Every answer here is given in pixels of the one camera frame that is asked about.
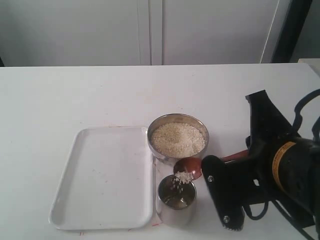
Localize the steel cup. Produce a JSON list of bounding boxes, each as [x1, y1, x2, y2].
[[155, 175, 197, 227]]

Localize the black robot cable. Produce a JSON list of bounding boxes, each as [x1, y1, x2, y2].
[[244, 88, 320, 240]]

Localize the white rectangular plastic tray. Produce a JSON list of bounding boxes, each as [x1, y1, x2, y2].
[[49, 126, 154, 231]]

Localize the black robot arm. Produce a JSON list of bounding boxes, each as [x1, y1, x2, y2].
[[201, 90, 320, 239]]

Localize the white cabinet behind table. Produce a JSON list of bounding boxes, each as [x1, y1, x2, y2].
[[0, 0, 291, 67]]

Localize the brown wooden spoon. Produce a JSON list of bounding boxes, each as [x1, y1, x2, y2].
[[173, 150, 249, 180]]

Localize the white rice in bowl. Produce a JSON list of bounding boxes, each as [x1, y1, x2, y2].
[[151, 122, 205, 159]]

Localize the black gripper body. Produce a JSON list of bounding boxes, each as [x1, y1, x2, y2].
[[224, 133, 301, 208]]

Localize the wide steel rice bowl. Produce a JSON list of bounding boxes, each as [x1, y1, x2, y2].
[[147, 113, 210, 166]]

